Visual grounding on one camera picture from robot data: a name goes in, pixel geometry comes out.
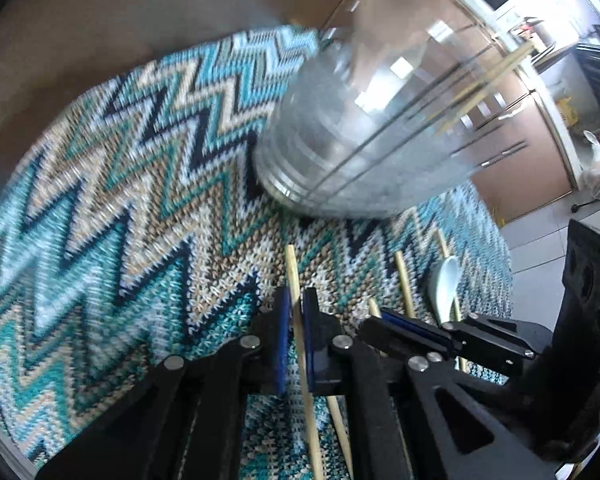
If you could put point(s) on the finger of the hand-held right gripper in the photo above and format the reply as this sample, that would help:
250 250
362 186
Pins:
410 325

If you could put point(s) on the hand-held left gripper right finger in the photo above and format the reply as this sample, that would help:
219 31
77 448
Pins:
310 340

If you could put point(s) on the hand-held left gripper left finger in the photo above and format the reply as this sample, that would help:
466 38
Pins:
280 340

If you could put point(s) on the bunch of bamboo chopsticks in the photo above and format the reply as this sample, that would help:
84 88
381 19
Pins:
404 280

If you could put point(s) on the single bamboo chopstick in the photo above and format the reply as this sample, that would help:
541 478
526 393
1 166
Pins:
480 94
490 74
292 275

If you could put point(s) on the cream plastic spoon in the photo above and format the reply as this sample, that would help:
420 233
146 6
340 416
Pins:
395 10

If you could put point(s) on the white plastic spoon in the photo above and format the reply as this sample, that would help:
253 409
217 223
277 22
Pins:
445 280

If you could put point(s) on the yellow oil bottle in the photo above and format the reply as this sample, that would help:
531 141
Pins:
569 110

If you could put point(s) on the teal zigzag woven cloth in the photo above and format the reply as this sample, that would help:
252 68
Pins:
130 185

